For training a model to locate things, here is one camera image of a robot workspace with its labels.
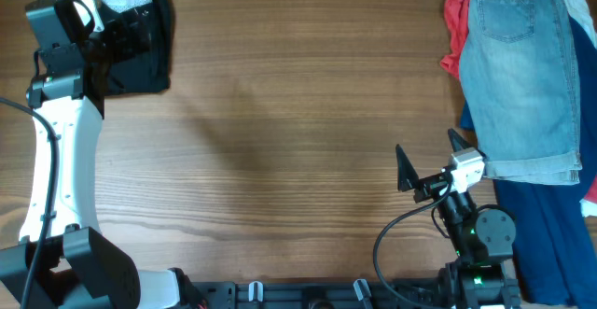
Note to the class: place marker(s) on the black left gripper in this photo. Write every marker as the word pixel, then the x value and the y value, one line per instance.
pixel 117 31

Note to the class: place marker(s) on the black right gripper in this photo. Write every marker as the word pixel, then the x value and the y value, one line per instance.
pixel 409 179

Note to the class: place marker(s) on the black shorts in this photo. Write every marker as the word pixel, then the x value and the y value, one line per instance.
pixel 157 16

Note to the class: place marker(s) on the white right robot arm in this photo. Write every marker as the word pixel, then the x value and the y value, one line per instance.
pixel 482 236

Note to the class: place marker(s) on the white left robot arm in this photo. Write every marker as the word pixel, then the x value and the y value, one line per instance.
pixel 62 260

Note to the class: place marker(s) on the light denim shorts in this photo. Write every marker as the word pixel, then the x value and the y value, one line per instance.
pixel 520 79

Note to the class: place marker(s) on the red garment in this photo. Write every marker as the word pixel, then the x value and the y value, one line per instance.
pixel 455 14

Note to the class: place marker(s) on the blue garment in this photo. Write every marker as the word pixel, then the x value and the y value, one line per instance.
pixel 553 249

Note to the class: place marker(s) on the black mounting rail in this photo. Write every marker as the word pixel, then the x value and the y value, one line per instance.
pixel 326 295

